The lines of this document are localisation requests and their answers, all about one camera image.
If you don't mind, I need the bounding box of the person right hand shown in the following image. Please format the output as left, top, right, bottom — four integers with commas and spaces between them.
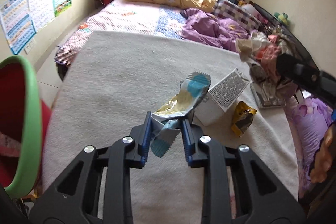
310, 122, 335, 184

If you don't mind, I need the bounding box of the checkered pillow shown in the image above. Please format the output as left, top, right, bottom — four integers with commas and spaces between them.
212, 0, 262, 32

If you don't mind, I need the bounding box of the purple crumpled duvet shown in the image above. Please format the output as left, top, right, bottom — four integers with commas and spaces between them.
180, 8, 249, 52

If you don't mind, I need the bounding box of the pink cartoon bedsheet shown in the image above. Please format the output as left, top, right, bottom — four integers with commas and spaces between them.
285, 97, 332, 198

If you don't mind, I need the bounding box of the beige fleece mat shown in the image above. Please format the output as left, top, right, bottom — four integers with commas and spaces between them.
29, 31, 305, 223

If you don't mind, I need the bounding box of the blue white snack bag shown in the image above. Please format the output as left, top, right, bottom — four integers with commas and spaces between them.
150, 72, 211, 157

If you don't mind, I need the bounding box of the red bin with green rim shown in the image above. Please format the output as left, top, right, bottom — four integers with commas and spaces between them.
1, 55, 51, 198

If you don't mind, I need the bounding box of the dark headboard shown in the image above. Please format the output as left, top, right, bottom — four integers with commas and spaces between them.
248, 1, 318, 69

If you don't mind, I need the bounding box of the green plush toy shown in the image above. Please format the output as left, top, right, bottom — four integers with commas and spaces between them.
274, 12, 289, 26

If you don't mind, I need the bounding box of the pile of clothes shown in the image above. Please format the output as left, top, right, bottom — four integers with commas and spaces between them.
235, 31, 297, 83

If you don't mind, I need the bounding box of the white milk carton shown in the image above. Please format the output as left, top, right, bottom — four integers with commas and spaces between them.
195, 68, 249, 126

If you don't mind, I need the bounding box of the white chart wall poster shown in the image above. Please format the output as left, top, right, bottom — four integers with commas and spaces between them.
28, 0, 55, 32

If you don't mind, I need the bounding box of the large pink plastic bag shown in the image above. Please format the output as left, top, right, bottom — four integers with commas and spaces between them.
0, 133, 21, 157

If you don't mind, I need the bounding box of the blue pinyin wall poster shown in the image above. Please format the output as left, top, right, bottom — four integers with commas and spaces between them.
1, 0, 36, 55

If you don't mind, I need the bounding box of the yellow black candy wrapper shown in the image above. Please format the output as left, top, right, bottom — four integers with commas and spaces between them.
231, 101, 257, 137

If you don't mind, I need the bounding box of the smartphone on mat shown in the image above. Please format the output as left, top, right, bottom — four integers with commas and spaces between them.
250, 83, 286, 109

